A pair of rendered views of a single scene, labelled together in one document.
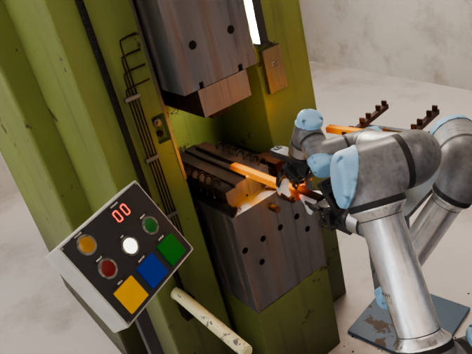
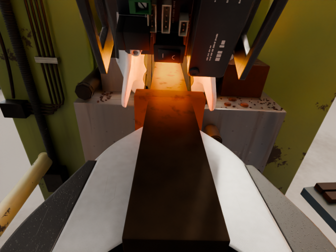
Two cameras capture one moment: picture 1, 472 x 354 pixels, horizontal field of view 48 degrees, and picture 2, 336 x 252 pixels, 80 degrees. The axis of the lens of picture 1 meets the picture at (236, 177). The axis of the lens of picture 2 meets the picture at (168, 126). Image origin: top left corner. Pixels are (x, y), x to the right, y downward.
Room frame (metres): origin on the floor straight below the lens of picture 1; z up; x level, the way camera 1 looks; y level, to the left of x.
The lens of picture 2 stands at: (1.35, -0.25, 1.07)
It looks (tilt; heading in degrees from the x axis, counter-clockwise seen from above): 31 degrees down; 28
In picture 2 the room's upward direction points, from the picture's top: 4 degrees clockwise
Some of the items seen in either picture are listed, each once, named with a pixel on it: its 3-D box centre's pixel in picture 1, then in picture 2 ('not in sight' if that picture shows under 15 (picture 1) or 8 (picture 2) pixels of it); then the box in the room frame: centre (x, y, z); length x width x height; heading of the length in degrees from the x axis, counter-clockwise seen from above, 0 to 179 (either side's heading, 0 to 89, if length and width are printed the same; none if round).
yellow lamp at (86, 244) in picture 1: (86, 244); not in sight; (1.20, 0.43, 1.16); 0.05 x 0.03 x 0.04; 121
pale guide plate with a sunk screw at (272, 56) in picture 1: (273, 69); not in sight; (1.94, -0.24, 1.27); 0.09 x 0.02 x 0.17; 121
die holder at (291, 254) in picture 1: (239, 219); (170, 129); (1.88, 0.03, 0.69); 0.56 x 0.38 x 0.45; 31
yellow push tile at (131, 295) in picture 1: (130, 294); not in sight; (1.15, 0.36, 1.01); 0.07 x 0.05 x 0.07; 146
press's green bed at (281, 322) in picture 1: (260, 300); not in sight; (1.88, 0.03, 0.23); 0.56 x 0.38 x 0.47; 31
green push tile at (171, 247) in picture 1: (170, 249); not in sight; (1.32, 0.24, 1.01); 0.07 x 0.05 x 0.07; 146
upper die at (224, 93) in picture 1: (192, 84); not in sight; (1.85, 0.07, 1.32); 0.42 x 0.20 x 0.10; 31
